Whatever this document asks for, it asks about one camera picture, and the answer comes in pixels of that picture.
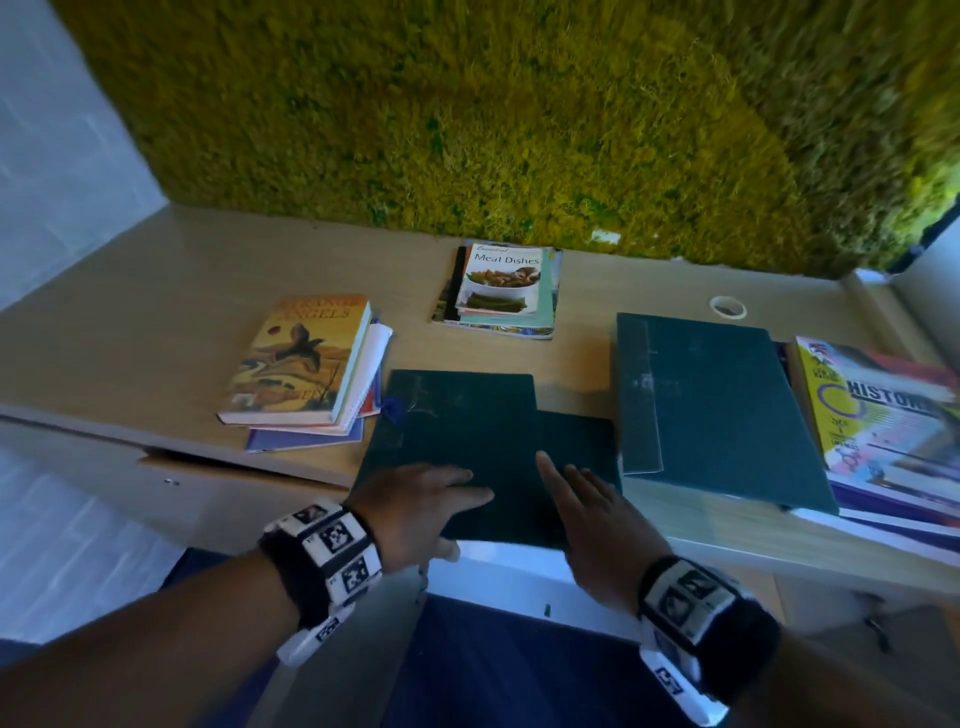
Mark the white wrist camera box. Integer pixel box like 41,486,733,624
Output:
275,603,358,669
638,648,730,727

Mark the black metal door hinge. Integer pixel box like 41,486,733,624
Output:
854,592,894,654

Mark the large blue photo folder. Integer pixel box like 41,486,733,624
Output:
614,312,840,517

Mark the person's left forearm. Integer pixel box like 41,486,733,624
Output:
0,551,301,728

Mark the person's left hand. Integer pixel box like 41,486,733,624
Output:
344,463,496,575

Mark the white cabinet door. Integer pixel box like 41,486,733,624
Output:
809,603,960,728
243,566,429,728

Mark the small beige notebook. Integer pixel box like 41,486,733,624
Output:
251,320,394,438

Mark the green moss wall panel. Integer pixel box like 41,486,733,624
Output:
48,0,960,279

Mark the thick yellow bird cover book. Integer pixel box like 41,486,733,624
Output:
217,293,373,427

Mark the person's right forearm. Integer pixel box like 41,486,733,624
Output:
731,637,960,728

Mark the person's right hand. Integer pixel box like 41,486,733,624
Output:
534,449,673,616

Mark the colourful striped book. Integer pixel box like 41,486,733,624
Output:
794,335,960,500

